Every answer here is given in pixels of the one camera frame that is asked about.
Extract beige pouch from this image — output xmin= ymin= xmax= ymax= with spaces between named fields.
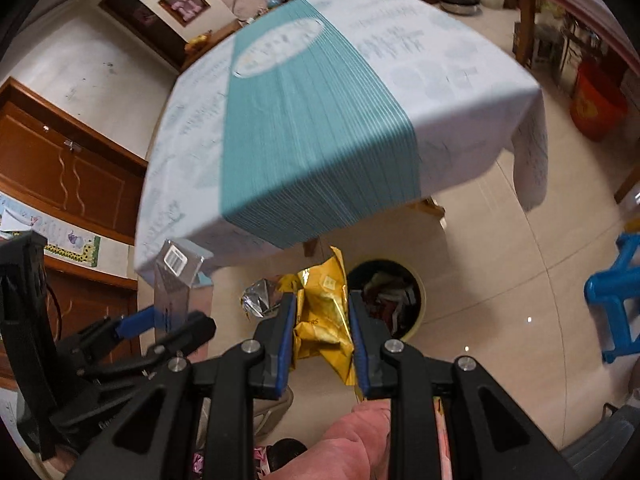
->
xmin=365 ymin=272 xmax=401 ymax=293

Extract children's wall poster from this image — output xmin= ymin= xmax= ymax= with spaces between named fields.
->
xmin=0 ymin=192 xmax=102 ymax=267

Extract grey chair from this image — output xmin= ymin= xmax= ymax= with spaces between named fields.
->
xmin=560 ymin=402 xmax=640 ymax=466

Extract white carton box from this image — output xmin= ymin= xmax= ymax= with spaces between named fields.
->
xmin=152 ymin=239 xmax=215 ymax=333

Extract round cream trash bin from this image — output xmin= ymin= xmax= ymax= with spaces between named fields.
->
xmin=345 ymin=259 xmax=427 ymax=346

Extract person's pink trousers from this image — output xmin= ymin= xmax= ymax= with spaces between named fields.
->
xmin=320 ymin=395 xmax=453 ymax=480

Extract dark brown door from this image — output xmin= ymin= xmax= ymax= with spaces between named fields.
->
xmin=97 ymin=0 xmax=188 ymax=71

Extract wooden door with wavy panel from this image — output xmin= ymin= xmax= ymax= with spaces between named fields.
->
xmin=0 ymin=77 xmax=150 ymax=246

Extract yellow foil pouch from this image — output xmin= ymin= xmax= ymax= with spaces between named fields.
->
xmin=241 ymin=246 xmax=366 ymax=401

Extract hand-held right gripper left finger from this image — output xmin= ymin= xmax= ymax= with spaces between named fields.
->
xmin=65 ymin=291 xmax=297 ymax=480

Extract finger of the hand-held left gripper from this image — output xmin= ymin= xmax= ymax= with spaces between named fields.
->
xmin=55 ymin=307 xmax=162 ymax=363
xmin=77 ymin=310 xmax=217 ymax=377

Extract blue plastic stool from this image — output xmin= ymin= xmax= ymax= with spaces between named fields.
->
xmin=585 ymin=232 xmax=640 ymax=365

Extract wooden side cabinet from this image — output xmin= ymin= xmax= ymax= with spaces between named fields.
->
xmin=182 ymin=20 xmax=246 ymax=68

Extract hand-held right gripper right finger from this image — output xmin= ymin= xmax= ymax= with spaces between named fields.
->
xmin=348 ymin=289 xmax=576 ymax=480

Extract red plastic bucket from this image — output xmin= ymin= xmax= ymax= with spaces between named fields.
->
xmin=570 ymin=60 xmax=628 ymax=142

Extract person's left forearm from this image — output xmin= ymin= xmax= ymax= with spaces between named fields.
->
xmin=47 ymin=437 xmax=103 ymax=473

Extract plain wooden door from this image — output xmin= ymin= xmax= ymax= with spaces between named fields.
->
xmin=42 ymin=257 xmax=141 ymax=356

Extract bulky red packet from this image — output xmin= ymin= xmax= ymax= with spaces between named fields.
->
xmin=375 ymin=287 xmax=420 ymax=336

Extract printed teal striped tablecloth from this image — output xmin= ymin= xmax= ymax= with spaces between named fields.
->
xmin=132 ymin=0 xmax=548 ymax=286

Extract white plastic stool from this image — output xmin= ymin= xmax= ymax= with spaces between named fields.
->
xmin=252 ymin=387 xmax=296 ymax=436

